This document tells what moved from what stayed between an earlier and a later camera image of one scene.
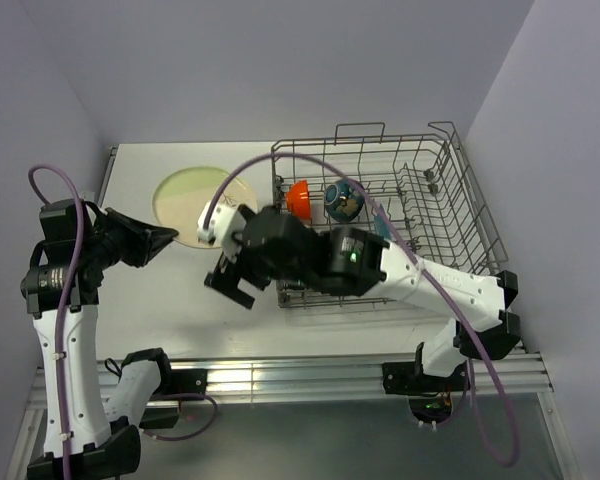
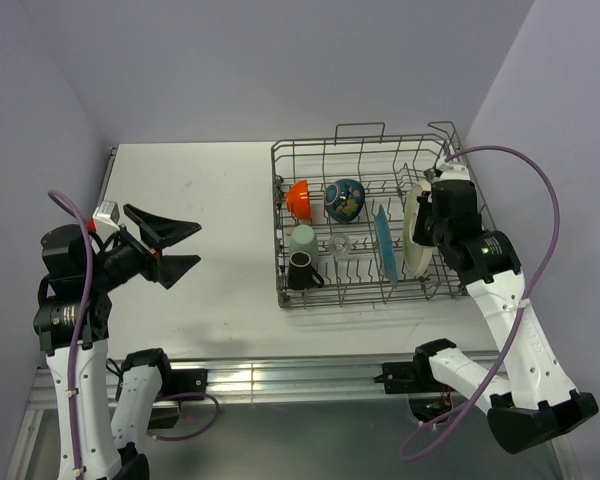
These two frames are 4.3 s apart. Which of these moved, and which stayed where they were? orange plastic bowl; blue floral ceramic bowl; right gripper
Moved: right gripper
Stayed: blue floral ceramic bowl; orange plastic bowl
